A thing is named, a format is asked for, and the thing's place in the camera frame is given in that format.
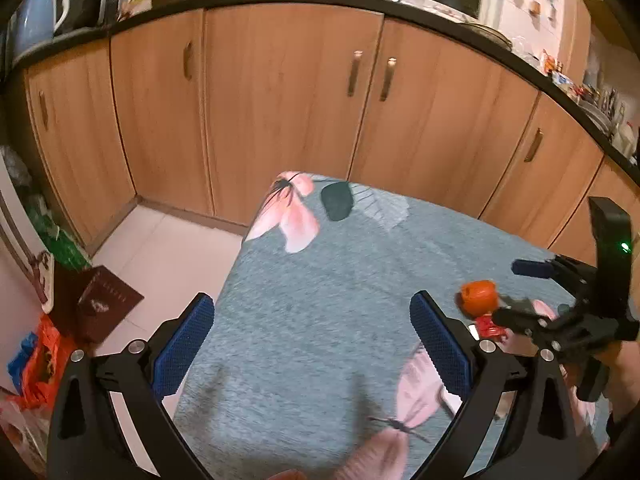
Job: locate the hanging wooden spatula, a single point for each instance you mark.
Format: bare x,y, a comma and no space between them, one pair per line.
535,7

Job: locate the black microwave oven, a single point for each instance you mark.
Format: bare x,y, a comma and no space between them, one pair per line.
85,5

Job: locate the rack of knives and utensils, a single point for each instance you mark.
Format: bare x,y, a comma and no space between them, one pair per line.
610,102

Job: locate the floral grey-blue tablecloth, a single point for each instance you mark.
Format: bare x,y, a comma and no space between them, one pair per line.
325,310

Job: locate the orange and blue bag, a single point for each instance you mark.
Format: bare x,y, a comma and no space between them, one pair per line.
47,355

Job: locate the light blue electric kettle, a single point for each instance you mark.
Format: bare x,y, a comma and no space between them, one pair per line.
40,17

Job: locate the stack of ceramic bowls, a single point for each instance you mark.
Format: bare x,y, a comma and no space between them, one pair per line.
597,117

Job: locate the person's right hand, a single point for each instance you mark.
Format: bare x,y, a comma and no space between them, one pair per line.
625,380

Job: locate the green plastic bag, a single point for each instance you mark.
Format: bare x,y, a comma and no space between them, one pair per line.
60,245

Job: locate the white refrigerator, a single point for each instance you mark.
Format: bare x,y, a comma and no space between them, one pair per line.
15,310

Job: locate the wooden base cabinets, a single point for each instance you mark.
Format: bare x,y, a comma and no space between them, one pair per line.
280,110

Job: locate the yellow plastic bag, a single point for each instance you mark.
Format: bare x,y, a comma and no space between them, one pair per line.
135,2

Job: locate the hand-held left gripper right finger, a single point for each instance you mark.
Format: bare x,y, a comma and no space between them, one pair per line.
440,345

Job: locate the orange peel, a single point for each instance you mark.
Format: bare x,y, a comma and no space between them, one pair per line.
477,297

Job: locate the dark brown box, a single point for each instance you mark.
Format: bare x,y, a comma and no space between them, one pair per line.
105,302

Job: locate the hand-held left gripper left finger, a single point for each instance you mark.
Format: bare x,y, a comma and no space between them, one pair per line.
182,345

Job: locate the white plastic bag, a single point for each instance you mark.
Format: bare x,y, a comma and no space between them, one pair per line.
22,435

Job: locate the group of seasoning containers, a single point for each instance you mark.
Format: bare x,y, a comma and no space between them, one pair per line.
555,65

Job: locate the white plastic bottle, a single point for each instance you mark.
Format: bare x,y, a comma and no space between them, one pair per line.
627,140

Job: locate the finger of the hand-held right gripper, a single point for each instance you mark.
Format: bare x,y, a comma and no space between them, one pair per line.
520,317
532,268

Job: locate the red snack wrapper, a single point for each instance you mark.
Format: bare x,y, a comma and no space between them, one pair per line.
487,331

